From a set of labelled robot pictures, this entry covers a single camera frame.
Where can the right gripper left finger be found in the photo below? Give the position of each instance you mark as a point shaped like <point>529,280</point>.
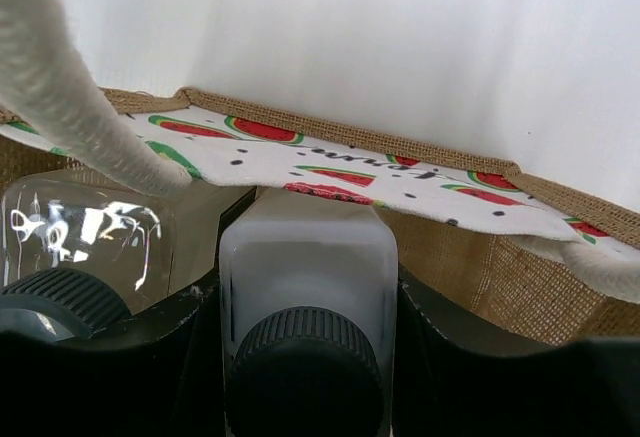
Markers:
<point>158,373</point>

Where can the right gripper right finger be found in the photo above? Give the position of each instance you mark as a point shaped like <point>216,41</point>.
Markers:
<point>457,374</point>

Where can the burlap watermelon print bag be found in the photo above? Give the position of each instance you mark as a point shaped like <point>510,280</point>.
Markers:
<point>500,138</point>

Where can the clear bottle grey cap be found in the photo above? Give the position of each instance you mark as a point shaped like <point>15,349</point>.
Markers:
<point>80,252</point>

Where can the white bottle grey cap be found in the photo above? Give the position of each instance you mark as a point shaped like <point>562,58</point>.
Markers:
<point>309,280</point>

